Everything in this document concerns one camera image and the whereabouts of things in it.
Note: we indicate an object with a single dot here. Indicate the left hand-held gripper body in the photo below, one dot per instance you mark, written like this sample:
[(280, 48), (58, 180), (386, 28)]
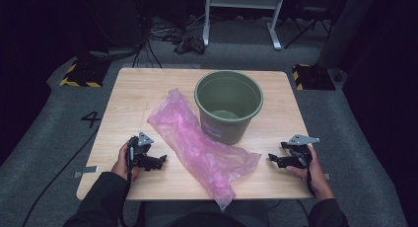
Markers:
[(139, 151)]

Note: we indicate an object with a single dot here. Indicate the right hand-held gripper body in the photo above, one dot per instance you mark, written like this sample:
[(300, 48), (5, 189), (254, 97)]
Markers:
[(300, 154)]

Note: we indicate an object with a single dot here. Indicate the pink plastic bag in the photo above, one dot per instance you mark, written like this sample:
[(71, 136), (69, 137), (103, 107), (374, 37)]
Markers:
[(197, 144)]

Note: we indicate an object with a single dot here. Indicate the green plastic bucket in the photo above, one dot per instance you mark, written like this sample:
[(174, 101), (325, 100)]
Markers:
[(230, 128)]

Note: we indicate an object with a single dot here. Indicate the person's left hand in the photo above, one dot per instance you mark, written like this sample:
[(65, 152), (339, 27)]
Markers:
[(120, 164)]

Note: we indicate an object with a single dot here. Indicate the person's right hand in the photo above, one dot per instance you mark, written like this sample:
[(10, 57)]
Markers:
[(317, 177)]

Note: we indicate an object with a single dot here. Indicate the grey tape strip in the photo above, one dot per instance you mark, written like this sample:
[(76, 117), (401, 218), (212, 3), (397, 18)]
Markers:
[(86, 171)]

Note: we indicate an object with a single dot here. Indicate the person's lap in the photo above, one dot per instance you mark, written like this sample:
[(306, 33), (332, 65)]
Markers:
[(203, 217)]

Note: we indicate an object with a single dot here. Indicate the dark cloth bundle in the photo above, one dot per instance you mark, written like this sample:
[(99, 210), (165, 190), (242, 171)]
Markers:
[(190, 44)]

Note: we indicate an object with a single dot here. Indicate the grey curtain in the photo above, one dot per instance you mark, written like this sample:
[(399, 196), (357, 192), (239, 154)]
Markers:
[(348, 29)]

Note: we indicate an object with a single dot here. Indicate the black folding chair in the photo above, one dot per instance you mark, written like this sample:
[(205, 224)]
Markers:
[(312, 16)]

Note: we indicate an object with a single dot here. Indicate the white metal stand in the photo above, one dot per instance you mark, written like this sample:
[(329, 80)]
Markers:
[(210, 19)]

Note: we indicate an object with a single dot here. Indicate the black yellow striped base plate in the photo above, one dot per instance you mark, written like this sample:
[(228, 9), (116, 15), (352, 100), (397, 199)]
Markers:
[(83, 74), (313, 77)]

